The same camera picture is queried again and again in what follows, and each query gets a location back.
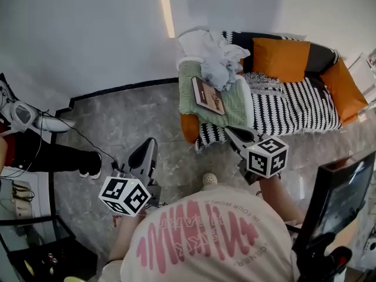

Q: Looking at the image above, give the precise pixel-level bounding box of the white table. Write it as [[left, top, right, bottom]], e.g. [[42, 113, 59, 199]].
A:
[[346, 50, 376, 120]]

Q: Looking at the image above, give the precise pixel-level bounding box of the pale green knit blanket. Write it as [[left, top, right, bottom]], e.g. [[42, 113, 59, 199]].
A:
[[178, 56, 254, 129]]

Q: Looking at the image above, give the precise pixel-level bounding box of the person's cream printed shirt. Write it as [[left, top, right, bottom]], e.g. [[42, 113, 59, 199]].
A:
[[98, 185, 297, 282]]

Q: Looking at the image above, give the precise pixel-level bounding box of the black monitor mount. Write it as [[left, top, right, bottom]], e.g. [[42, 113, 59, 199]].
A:
[[290, 233, 353, 282]]

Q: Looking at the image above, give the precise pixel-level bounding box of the black chest monitor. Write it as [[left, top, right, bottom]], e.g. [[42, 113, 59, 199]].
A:
[[299, 150, 376, 249]]

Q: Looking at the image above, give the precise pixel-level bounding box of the orange cushion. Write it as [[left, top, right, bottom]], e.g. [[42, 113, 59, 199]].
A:
[[251, 37, 311, 83], [320, 57, 369, 126]]

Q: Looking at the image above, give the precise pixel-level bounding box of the person's left forearm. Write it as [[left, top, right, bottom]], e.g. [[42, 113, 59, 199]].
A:
[[108, 213, 147, 263]]

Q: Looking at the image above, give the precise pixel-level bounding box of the brown photo cover book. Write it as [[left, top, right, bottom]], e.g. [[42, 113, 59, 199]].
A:
[[191, 75, 226, 116]]

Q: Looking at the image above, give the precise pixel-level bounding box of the person's right forearm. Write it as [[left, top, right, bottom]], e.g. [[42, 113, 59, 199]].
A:
[[258, 174, 305, 226]]

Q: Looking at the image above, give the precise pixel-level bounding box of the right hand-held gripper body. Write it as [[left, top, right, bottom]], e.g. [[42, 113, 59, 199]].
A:
[[239, 138, 289, 186]]

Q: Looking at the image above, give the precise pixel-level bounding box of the white crumpled cloth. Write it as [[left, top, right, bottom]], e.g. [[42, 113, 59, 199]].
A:
[[177, 29, 251, 92]]

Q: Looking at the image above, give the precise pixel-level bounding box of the black white striped blanket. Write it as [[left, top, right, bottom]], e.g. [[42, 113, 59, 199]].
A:
[[195, 31, 343, 154]]

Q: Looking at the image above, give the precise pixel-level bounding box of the orange and black sofa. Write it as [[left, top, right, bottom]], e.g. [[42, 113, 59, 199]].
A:
[[177, 31, 370, 154]]

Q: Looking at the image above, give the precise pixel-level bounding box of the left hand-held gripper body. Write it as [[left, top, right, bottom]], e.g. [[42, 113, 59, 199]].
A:
[[98, 163, 162, 217]]

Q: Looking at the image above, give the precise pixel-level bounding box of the person's right shoe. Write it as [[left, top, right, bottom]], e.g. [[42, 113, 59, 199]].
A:
[[202, 172, 219, 187]]

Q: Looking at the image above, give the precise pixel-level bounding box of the black frame cabinet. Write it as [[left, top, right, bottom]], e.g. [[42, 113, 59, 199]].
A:
[[0, 107, 99, 282]]

